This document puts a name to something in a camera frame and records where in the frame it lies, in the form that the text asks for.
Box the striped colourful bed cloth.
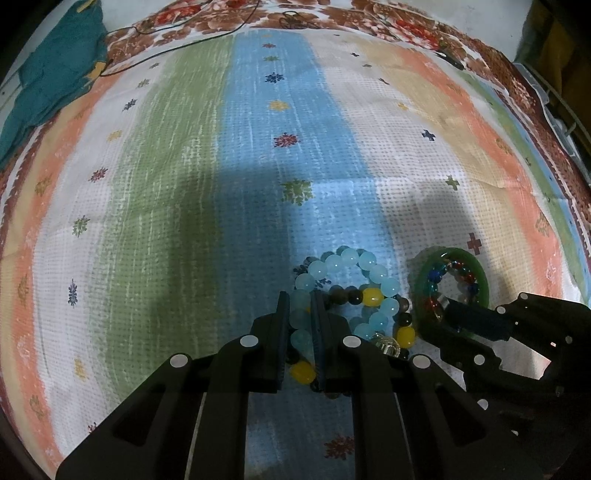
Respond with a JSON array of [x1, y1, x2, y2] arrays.
[[1, 29, 590, 475]]

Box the light blue bead bracelet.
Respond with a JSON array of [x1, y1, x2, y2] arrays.
[[287, 245, 402, 368]]

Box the yellow and black bead bracelet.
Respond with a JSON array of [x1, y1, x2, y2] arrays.
[[283, 285, 419, 393]]

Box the black cable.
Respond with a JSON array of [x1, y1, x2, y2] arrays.
[[98, 0, 264, 77]]

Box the black charger plug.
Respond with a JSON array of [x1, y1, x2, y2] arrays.
[[435, 49, 465, 71]]

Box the teal cloth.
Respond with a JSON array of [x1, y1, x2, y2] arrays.
[[1, 1, 107, 165]]

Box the multicolour small bead bracelet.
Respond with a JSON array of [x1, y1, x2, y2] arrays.
[[424, 257, 482, 322]]

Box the brown floral bedsheet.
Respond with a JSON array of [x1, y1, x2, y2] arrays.
[[0, 0, 591, 209]]

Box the green jade bangle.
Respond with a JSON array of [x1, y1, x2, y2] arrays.
[[411, 247, 490, 323]]

